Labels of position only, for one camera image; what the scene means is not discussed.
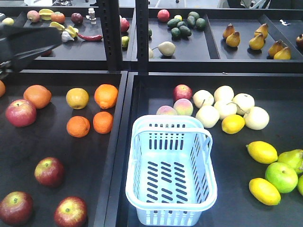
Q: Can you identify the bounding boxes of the yellow lemon middle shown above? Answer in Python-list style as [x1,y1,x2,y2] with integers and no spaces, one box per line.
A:
[246,140,278,164]

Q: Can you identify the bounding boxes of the peach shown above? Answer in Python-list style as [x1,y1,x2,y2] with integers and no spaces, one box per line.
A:
[173,98,194,116]
[156,105,178,115]

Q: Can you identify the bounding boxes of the green pear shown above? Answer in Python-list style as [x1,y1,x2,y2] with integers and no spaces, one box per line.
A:
[277,149,303,174]

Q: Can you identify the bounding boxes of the peach right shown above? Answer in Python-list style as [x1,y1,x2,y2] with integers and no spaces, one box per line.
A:
[173,98,194,116]

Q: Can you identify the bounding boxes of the red apple front left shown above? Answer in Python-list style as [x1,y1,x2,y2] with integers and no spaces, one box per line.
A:
[0,191,34,227]

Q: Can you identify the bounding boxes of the black wooden produce stand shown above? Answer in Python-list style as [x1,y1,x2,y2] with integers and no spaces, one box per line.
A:
[0,8,303,227]

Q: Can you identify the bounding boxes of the red apple middle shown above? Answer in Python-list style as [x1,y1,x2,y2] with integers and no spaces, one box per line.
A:
[34,157,65,188]

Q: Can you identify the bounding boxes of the red apple front right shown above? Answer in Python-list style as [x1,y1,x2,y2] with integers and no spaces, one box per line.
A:
[54,196,88,227]

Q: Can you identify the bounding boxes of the yellow round citrus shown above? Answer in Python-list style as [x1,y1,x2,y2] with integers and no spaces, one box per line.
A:
[66,87,89,110]

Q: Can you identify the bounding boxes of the red apple by peaches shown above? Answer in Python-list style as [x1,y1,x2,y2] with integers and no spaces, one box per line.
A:
[173,84,192,102]

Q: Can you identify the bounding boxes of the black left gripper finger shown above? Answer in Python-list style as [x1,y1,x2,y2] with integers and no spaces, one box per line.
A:
[0,25,62,72]

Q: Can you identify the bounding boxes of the yellow lemon front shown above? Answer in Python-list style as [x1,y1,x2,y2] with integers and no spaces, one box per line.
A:
[249,178,281,206]

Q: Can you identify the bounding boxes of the light blue plastic basket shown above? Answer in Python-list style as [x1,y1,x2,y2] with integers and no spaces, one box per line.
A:
[125,115,217,227]

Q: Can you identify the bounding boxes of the peach left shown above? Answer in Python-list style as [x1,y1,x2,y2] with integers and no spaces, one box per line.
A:
[156,105,178,115]

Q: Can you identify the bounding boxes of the green apple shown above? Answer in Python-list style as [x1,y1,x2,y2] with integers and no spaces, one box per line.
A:
[265,162,298,193]

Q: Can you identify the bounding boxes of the red apple near oranges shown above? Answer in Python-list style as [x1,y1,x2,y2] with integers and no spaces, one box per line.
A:
[5,99,36,128]

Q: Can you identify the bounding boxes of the yellow lemon near white pears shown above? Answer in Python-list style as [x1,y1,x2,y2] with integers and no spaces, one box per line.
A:
[221,114,245,134]

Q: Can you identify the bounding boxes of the orange with navel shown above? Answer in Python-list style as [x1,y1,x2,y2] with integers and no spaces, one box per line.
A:
[94,84,118,109]

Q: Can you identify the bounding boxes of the red chili pepper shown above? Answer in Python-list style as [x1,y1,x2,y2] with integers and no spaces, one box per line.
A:
[77,33,103,42]

